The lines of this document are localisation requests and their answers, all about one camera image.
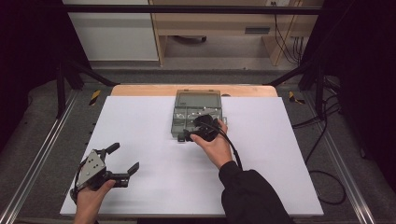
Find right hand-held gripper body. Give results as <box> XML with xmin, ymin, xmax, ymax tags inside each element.
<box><xmin>186</xmin><ymin>106</ymin><xmax>222</xmax><ymax>143</ymax></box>

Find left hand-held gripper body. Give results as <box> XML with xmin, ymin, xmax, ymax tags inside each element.
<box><xmin>74</xmin><ymin>148</ymin><xmax>131</xmax><ymax>192</ymax></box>

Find clear plastic compartment box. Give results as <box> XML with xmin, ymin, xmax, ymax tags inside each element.
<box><xmin>170</xmin><ymin>89</ymin><xmax>228</xmax><ymax>143</ymax></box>

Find person's right hand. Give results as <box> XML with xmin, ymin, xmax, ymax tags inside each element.
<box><xmin>190</xmin><ymin>119</ymin><xmax>234</xmax><ymax>171</ymax></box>

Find person's left hand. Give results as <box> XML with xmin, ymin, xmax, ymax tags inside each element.
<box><xmin>76</xmin><ymin>179</ymin><xmax>117</xmax><ymax>217</ymax></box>

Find white table board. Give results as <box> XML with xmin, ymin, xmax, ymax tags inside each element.
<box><xmin>59</xmin><ymin>95</ymin><xmax>325</xmax><ymax>217</ymax></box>

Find yellow black striped tape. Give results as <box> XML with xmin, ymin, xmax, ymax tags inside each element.
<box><xmin>89</xmin><ymin>90</ymin><xmax>102</xmax><ymax>106</ymax></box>
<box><xmin>288</xmin><ymin>91</ymin><xmax>306</xmax><ymax>105</ymax></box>

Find wooden desk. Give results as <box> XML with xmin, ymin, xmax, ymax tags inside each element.
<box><xmin>148</xmin><ymin>0</ymin><xmax>324</xmax><ymax>67</ymax></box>

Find white cabinet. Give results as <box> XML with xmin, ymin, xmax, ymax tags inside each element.
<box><xmin>62</xmin><ymin>0</ymin><xmax>160</xmax><ymax>63</ymax></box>

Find dark curtain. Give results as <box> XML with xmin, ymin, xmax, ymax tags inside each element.
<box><xmin>0</xmin><ymin>0</ymin><xmax>92</xmax><ymax>150</ymax></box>
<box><xmin>303</xmin><ymin>0</ymin><xmax>396</xmax><ymax>190</ymax></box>

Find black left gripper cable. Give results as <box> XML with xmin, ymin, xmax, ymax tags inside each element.
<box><xmin>69</xmin><ymin>161</ymin><xmax>85</xmax><ymax>205</ymax></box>

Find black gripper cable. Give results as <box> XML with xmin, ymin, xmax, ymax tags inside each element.
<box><xmin>69</xmin><ymin>161</ymin><xmax>85</xmax><ymax>205</ymax></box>
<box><xmin>200</xmin><ymin>120</ymin><xmax>244</xmax><ymax>172</ymax></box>

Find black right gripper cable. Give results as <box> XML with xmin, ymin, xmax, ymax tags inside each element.
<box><xmin>200</xmin><ymin>120</ymin><xmax>244</xmax><ymax>172</ymax></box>

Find aluminium floor rail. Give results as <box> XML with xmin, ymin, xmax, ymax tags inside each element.
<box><xmin>0</xmin><ymin>89</ymin><xmax>79</xmax><ymax>224</ymax></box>
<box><xmin>302</xmin><ymin>92</ymin><xmax>378</xmax><ymax>224</ymax></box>

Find black metal frame stand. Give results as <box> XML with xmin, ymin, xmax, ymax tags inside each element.
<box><xmin>55</xmin><ymin>58</ymin><xmax>120</xmax><ymax>119</ymax></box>
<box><xmin>266</xmin><ymin>60</ymin><xmax>327</xmax><ymax>119</ymax></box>

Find black floor cable bundle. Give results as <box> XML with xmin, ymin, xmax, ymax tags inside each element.
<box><xmin>291</xmin><ymin>92</ymin><xmax>342</xmax><ymax>129</ymax></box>

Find black hanging desk cables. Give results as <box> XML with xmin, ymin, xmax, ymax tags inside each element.
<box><xmin>272</xmin><ymin>1</ymin><xmax>304</xmax><ymax>65</ymax></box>

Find black horizontal frame bar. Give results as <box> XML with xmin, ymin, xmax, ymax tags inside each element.
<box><xmin>61</xmin><ymin>4</ymin><xmax>323</xmax><ymax>15</ymax></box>

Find black looped floor cable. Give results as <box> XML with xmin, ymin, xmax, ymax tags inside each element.
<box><xmin>304</xmin><ymin>118</ymin><xmax>347</xmax><ymax>206</ymax></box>

